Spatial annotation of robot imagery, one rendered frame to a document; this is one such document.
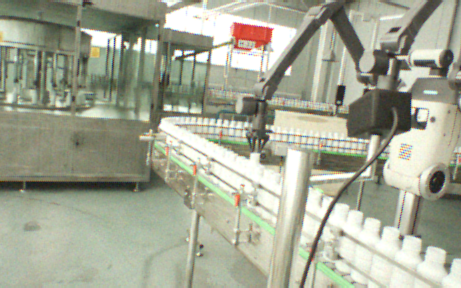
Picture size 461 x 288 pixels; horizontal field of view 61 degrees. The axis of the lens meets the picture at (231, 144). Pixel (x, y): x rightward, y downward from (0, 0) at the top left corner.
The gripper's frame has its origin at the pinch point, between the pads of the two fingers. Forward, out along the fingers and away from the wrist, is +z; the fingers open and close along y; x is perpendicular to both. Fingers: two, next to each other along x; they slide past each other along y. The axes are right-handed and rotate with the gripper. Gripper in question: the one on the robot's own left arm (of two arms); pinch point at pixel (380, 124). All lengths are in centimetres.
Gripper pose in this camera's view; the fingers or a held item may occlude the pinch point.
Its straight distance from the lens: 126.5
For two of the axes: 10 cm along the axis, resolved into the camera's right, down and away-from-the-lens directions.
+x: -4.3, -1.8, 8.8
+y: 8.9, 0.6, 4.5
